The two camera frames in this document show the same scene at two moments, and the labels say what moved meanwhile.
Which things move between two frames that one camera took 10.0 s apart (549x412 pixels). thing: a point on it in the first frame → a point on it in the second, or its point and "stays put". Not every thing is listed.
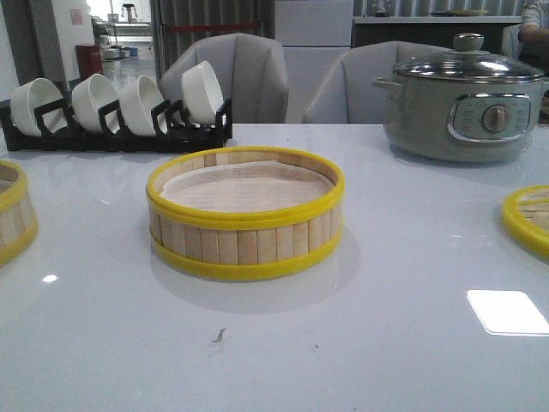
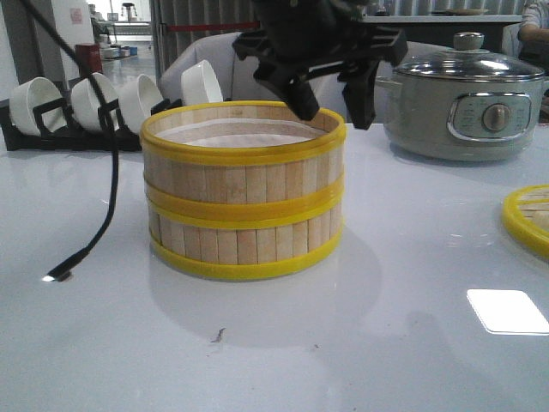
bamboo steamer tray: (18, 222) → (251, 162)
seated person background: (533, 33) stays put
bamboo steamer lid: (526, 214) stays put
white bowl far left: (26, 97) stays put
